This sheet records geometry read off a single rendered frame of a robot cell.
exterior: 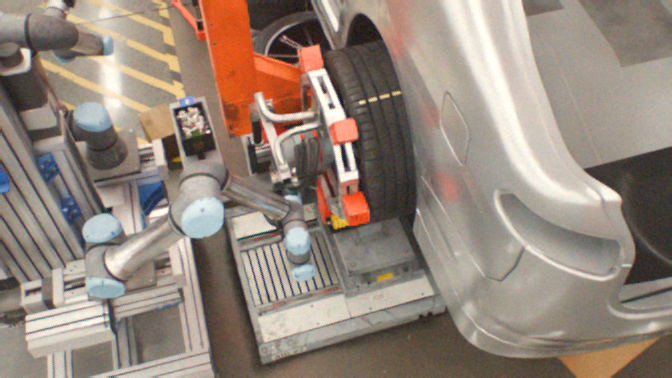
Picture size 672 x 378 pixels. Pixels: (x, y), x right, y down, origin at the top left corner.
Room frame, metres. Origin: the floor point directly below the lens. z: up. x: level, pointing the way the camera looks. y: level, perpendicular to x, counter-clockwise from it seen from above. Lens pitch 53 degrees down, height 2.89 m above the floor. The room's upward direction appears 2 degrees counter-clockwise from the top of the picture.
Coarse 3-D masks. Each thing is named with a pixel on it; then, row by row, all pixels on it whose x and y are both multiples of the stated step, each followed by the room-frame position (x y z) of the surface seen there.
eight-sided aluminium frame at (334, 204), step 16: (304, 80) 1.93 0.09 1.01; (320, 80) 1.83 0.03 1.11; (304, 96) 1.97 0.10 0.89; (320, 96) 1.74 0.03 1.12; (336, 96) 1.73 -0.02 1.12; (336, 112) 1.66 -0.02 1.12; (336, 160) 1.54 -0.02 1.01; (352, 160) 1.54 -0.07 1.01; (320, 176) 1.78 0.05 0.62; (352, 176) 1.50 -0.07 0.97; (336, 192) 1.70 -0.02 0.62; (352, 192) 1.51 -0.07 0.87; (336, 208) 1.55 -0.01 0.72
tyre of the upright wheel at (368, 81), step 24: (360, 48) 1.94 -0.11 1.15; (384, 48) 1.92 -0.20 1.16; (336, 72) 1.82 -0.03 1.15; (360, 72) 1.79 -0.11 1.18; (384, 72) 1.78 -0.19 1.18; (360, 96) 1.69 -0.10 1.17; (384, 96) 1.69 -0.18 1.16; (360, 120) 1.61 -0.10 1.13; (384, 120) 1.62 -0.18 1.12; (360, 144) 1.56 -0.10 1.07; (384, 144) 1.55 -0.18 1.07; (408, 144) 1.56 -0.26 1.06; (336, 168) 1.84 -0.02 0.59; (384, 168) 1.51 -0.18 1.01; (408, 168) 1.52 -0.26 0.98; (384, 192) 1.48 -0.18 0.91; (408, 192) 1.50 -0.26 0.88; (384, 216) 1.48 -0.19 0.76
